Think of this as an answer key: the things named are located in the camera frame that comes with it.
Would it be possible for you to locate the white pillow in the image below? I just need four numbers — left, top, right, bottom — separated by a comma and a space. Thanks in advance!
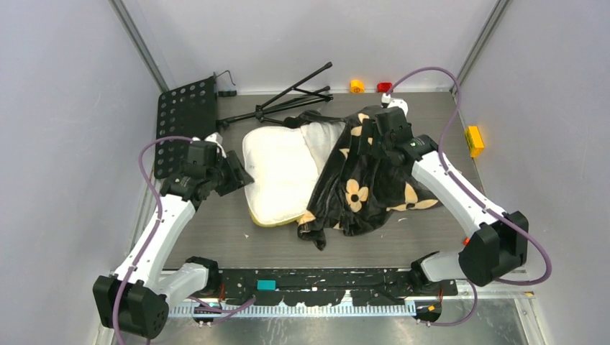
242, 121, 345, 227

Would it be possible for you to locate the black floral pillowcase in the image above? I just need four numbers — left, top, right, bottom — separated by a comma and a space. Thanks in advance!
286, 106, 441, 250

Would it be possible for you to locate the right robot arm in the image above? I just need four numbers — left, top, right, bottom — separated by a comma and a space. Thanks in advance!
363, 106, 529, 295

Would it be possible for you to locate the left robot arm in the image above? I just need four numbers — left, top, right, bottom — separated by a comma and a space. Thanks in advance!
93, 133, 254, 344

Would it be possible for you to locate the red toy block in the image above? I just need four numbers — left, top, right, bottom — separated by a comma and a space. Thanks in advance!
376, 82, 393, 93

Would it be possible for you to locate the yellow round toy piece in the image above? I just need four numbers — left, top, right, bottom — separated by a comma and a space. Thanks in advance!
350, 79, 365, 93

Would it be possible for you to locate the black perforated music stand tray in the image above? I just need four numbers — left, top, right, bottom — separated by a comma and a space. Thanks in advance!
154, 76, 218, 179

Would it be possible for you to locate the black folding tripod stand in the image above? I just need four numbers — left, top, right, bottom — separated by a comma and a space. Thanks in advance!
216, 62, 334, 130

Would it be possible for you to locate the yellow toy block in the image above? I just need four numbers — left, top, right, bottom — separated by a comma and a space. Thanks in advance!
465, 126, 485, 158

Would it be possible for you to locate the teal block on base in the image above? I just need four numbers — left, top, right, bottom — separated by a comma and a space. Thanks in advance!
256, 280, 277, 291

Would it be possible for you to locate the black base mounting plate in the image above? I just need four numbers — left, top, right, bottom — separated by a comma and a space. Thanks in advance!
194, 268, 458, 307

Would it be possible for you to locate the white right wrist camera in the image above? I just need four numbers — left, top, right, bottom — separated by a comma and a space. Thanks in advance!
381, 93, 409, 116

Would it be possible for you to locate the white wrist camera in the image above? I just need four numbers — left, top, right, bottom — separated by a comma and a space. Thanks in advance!
204, 132, 227, 158
381, 93, 409, 116

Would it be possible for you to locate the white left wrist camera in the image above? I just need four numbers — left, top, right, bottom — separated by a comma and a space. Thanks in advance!
204, 132, 227, 158

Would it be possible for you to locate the aluminium rail frame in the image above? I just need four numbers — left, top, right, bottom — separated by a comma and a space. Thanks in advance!
161, 280, 534, 321

